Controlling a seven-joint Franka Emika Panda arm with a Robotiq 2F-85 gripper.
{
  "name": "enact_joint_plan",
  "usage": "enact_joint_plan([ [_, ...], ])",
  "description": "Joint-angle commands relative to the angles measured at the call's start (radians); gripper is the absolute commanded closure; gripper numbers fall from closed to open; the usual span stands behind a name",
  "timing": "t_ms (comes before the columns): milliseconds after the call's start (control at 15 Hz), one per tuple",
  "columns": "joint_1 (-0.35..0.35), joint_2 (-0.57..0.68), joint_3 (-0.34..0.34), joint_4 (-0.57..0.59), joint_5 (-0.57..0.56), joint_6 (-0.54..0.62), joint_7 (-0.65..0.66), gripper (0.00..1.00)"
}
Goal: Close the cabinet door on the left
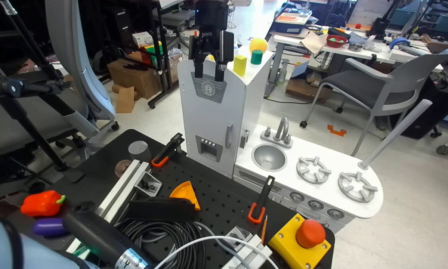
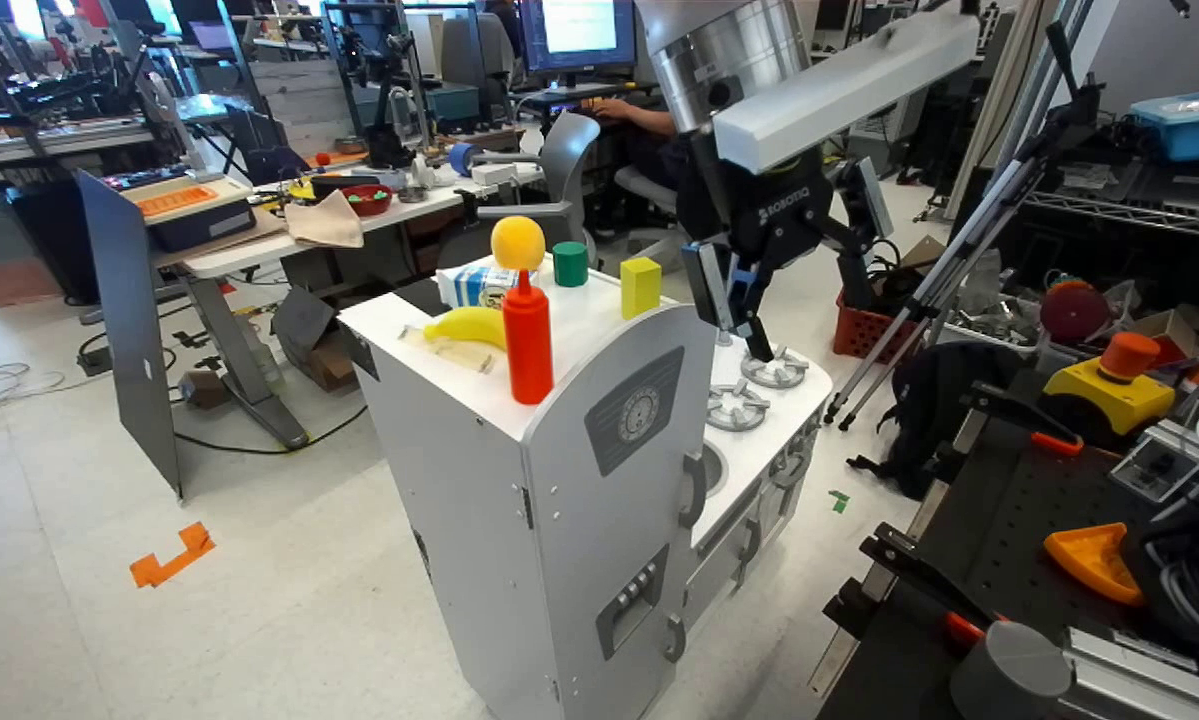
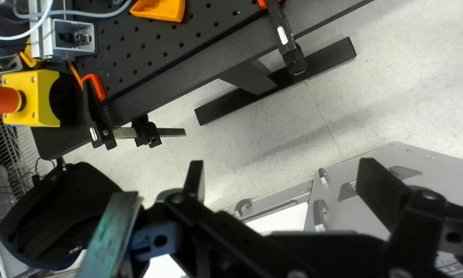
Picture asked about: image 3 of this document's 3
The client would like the black cable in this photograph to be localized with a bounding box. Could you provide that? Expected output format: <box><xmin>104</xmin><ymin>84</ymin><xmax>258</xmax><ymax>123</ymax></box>
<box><xmin>32</xmin><ymin>156</ymin><xmax>66</xmax><ymax>186</ymax></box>

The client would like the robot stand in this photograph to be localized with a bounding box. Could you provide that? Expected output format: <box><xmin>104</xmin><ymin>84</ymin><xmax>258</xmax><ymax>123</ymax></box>
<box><xmin>31</xmin><ymin>0</ymin><xmax>377</xmax><ymax>161</ymax></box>

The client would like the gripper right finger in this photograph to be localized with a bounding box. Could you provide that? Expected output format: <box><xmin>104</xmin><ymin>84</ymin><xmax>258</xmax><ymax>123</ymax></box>
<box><xmin>356</xmin><ymin>158</ymin><xmax>463</xmax><ymax>278</ymax></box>

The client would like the black fabric case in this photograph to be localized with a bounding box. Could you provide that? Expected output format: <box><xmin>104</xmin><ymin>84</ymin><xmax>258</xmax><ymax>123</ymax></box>
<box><xmin>0</xmin><ymin>161</ymin><xmax>147</xmax><ymax>271</ymax></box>

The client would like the aluminium profile bracket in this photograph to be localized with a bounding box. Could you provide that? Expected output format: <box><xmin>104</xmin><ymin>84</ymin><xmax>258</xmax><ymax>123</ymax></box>
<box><xmin>28</xmin><ymin>0</ymin><xmax>97</xmax><ymax>63</ymax></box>

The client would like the orange plastic wedge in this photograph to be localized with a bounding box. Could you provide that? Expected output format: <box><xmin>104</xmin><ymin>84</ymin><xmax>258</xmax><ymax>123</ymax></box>
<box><xmin>130</xmin><ymin>0</ymin><xmax>186</xmax><ymax>23</ymax></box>

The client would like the yellow emergency stop button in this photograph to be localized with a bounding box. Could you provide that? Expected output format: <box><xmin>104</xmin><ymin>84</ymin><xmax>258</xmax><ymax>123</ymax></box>
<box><xmin>0</xmin><ymin>69</ymin><xmax>62</xmax><ymax>128</ymax></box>

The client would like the grey cabinet door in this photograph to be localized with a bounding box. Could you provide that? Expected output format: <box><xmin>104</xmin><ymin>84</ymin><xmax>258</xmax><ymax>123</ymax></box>
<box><xmin>233</xmin><ymin>180</ymin><xmax>314</xmax><ymax>224</ymax></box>
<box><xmin>304</xmin><ymin>141</ymin><xmax>463</xmax><ymax>278</ymax></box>

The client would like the grey cable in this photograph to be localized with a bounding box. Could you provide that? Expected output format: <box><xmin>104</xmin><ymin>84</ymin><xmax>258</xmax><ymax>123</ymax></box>
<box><xmin>0</xmin><ymin>0</ymin><xmax>55</xmax><ymax>41</ymax></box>
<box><xmin>13</xmin><ymin>0</ymin><xmax>134</xmax><ymax>20</ymax></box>

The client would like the wire shelf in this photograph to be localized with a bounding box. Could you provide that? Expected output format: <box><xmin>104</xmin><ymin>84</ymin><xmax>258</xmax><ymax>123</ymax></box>
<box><xmin>0</xmin><ymin>114</ymin><xmax>39</xmax><ymax>195</ymax></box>

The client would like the black orange bar clamp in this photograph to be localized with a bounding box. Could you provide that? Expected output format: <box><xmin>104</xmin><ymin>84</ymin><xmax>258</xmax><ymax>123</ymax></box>
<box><xmin>256</xmin><ymin>0</ymin><xmax>308</xmax><ymax>76</ymax></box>
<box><xmin>67</xmin><ymin>71</ymin><xmax>187</xmax><ymax>151</ymax></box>

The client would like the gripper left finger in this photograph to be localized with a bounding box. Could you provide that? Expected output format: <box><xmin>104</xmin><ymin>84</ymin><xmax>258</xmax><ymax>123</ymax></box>
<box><xmin>131</xmin><ymin>160</ymin><xmax>310</xmax><ymax>278</ymax></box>

